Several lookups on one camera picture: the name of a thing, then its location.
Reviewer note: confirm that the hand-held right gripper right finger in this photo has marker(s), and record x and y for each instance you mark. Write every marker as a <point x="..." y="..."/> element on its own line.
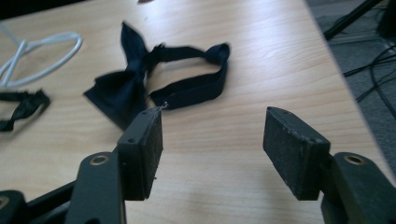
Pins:
<point x="299" y="155"/>

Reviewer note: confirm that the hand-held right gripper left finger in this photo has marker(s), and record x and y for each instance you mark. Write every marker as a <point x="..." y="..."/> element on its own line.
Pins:
<point x="137" y="155"/>

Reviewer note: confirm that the dark navy bow tie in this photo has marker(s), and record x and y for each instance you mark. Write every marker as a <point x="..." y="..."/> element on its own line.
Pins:
<point x="130" y="90"/>

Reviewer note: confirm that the black stand leg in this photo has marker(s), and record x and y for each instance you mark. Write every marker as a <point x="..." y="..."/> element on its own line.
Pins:
<point x="348" y="19"/>

